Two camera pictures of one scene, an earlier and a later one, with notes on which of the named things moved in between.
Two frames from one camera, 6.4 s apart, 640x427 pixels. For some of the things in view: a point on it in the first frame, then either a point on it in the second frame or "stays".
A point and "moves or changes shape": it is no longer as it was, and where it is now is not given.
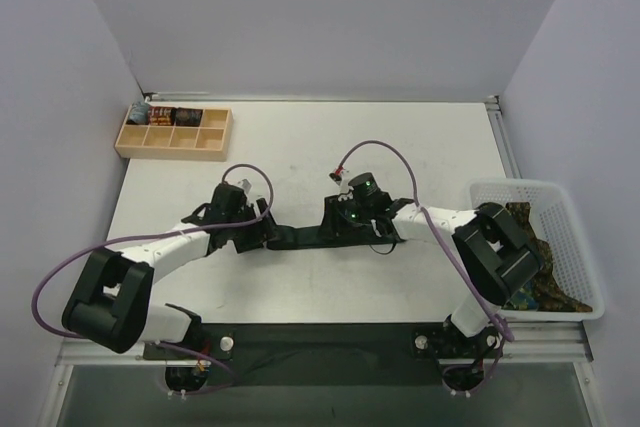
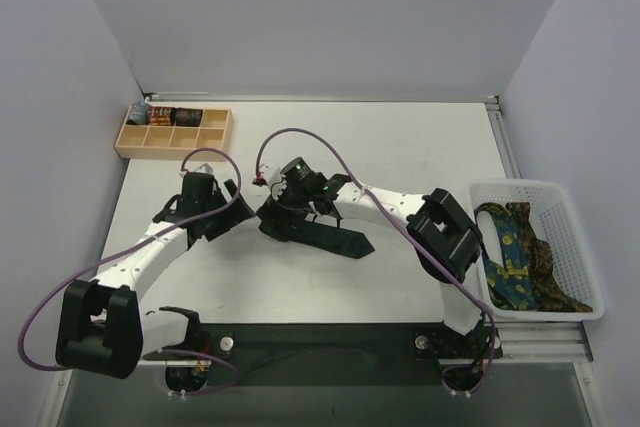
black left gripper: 265,226 to 220,217
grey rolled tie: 138,114 stays
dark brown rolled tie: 186,117 stays
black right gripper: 329,220 to 279,223
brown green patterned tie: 549,298 stays
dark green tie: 314,237 moves or changes shape
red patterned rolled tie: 160,116 stays
